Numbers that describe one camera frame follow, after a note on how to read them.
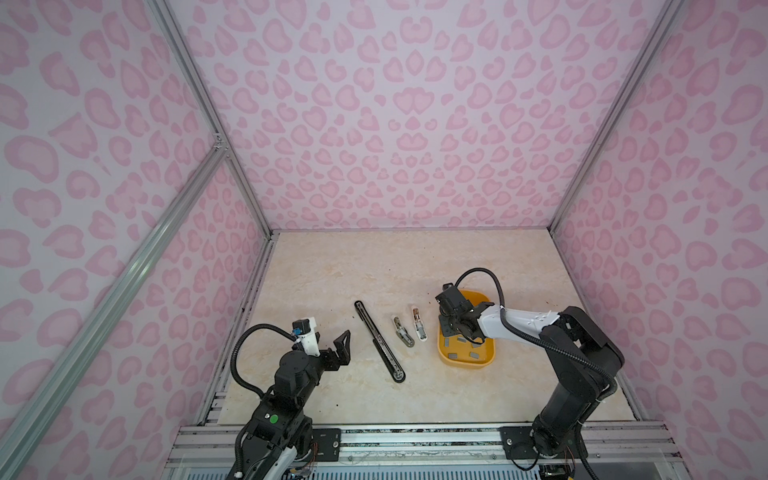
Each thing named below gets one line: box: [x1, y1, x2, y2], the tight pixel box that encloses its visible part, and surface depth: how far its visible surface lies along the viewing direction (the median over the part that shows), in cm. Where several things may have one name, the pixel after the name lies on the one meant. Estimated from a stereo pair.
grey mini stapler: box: [393, 316, 415, 348], surface depth 92 cm
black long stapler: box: [354, 300, 406, 383], surface depth 91 cm
